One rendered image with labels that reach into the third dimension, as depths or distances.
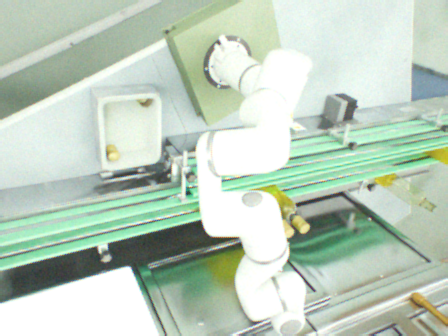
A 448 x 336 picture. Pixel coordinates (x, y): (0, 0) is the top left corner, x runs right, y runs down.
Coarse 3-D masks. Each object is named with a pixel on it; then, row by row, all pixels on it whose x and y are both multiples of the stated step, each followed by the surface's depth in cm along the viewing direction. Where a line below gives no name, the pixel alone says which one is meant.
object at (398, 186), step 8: (384, 176) 172; (392, 176) 171; (400, 176) 171; (384, 184) 173; (392, 184) 169; (400, 184) 166; (408, 184) 166; (392, 192) 170; (400, 192) 166; (408, 192) 163; (416, 192) 162; (424, 192) 162; (408, 200) 164; (416, 200) 161; (424, 200) 160; (432, 208) 157
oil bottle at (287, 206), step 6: (264, 186) 136; (270, 186) 136; (276, 186) 137; (270, 192) 133; (276, 192) 133; (282, 192) 134; (276, 198) 130; (282, 198) 131; (288, 198) 131; (282, 204) 128; (288, 204) 128; (294, 204) 129; (282, 210) 127; (288, 210) 127; (294, 210) 128; (282, 216) 128
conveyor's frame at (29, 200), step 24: (312, 120) 155; (360, 120) 159; (384, 120) 161; (408, 120) 167; (168, 144) 134; (192, 144) 129; (0, 192) 115; (24, 192) 116; (48, 192) 117; (72, 192) 118; (96, 192) 119; (120, 192) 120; (144, 192) 124; (0, 216) 107; (24, 216) 110
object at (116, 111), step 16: (128, 96) 110; (144, 96) 112; (112, 112) 118; (128, 112) 120; (144, 112) 123; (160, 112) 117; (112, 128) 121; (128, 128) 123; (144, 128) 125; (160, 128) 120; (112, 144) 123; (128, 144) 126; (144, 144) 128; (160, 144) 123; (128, 160) 123; (144, 160) 124
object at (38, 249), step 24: (360, 168) 165; (384, 168) 167; (408, 168) 169; (288, 192) 145; (312, 192) 148; (144, 216) 126; (168, 216) 127; (192, 216) 128; (48, 240) 113; (72, 240) 115; (96, 240) 115; (0, 264) 105; (24, 264) 107
